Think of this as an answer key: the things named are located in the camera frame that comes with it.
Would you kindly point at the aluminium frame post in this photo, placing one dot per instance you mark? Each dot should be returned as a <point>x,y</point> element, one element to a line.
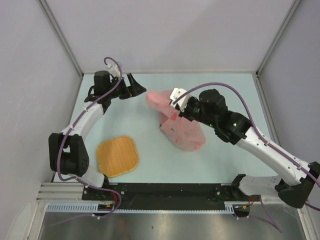
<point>57,30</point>
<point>278,36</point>

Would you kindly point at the pink plastic bag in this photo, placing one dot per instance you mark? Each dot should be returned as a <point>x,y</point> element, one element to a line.
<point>184,134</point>

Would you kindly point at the woven bamboo tray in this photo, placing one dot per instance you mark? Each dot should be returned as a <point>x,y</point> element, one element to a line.
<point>117,156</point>

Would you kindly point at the white slotted cable duct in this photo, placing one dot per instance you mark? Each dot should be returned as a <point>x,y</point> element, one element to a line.
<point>104,208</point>

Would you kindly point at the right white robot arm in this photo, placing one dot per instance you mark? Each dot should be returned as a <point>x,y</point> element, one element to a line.
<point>295,178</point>

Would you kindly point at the right side aluminium rail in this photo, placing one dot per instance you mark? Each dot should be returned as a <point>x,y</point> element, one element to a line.
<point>268,117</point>

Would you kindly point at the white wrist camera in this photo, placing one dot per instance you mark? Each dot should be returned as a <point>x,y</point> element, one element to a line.
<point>114,69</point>
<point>179,99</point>

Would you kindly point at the aluminium rail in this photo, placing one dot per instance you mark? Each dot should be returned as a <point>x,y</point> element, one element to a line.
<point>268,117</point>
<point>58,191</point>

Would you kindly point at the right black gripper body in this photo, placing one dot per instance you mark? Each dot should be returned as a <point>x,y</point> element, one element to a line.
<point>193,112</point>

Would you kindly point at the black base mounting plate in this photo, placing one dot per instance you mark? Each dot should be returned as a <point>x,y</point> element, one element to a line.
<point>175,202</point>

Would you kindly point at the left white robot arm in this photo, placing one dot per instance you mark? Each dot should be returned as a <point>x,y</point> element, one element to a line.
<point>68,155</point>

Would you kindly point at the front aluminium rail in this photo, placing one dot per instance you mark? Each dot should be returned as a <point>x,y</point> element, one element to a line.
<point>58,191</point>

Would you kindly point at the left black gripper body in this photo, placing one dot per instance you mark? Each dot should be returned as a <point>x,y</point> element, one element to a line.
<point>115,93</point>

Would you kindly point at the right aluminium frame post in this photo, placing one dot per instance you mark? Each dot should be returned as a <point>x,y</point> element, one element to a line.
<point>278,36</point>

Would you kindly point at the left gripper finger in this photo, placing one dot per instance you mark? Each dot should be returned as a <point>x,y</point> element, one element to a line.
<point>123,90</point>
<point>135,89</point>

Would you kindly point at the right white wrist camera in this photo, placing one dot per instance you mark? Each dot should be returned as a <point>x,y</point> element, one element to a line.
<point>179,99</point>

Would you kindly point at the left aluminium frame post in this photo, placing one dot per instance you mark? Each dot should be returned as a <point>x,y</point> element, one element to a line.
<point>57,30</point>

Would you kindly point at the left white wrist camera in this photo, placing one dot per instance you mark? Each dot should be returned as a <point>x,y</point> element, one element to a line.
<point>114,69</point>

